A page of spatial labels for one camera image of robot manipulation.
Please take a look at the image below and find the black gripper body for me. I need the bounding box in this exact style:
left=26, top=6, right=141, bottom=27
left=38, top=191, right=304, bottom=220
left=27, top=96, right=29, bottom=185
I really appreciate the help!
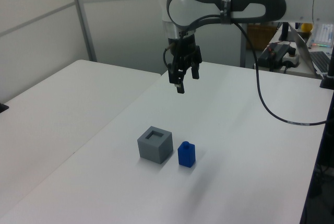
left=166, top=36, right=203, bottom=65

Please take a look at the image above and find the blue block with knob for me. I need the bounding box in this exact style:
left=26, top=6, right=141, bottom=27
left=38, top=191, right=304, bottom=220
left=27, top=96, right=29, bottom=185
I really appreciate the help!
left=177, top=140, right=197, bottom=169

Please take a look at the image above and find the grey hollow cuboid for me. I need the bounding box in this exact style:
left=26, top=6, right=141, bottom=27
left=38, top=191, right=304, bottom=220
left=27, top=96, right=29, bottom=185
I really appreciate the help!
left=137, top=126, right=174, bottom=165

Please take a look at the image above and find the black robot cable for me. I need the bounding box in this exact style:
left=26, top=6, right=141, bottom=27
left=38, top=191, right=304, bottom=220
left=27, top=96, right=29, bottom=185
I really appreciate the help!
left=163, top=0, right=328, bottom=126

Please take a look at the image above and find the grey partition post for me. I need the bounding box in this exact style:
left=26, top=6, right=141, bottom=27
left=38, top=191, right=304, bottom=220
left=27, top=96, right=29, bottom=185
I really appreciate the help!
left=68, top=0, right=98, bottom=63
left=239, top=22, right=249, bottom=68

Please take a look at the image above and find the brown cardboard box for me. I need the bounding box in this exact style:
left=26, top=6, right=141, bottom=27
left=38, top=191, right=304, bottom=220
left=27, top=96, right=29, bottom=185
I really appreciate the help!
left=247, top=22, right=278, bottom=51

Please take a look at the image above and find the white keyboard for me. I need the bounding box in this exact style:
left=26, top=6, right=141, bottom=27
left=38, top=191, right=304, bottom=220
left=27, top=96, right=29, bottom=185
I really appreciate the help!
left=312, top=23, right=334, bottom=49

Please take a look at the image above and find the black power supply box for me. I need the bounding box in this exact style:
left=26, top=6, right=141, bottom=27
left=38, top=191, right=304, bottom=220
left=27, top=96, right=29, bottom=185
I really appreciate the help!
left=257, top=42, right=296, bottom=70

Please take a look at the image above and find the grey laptop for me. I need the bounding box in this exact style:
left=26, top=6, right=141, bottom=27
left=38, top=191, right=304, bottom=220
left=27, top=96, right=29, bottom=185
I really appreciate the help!
left=288, top=22, right=332, bottom=75

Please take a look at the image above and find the black stand pole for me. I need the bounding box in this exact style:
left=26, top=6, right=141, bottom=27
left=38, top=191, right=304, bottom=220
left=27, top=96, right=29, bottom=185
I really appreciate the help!
left=319, top=43, right=334, bottom=90

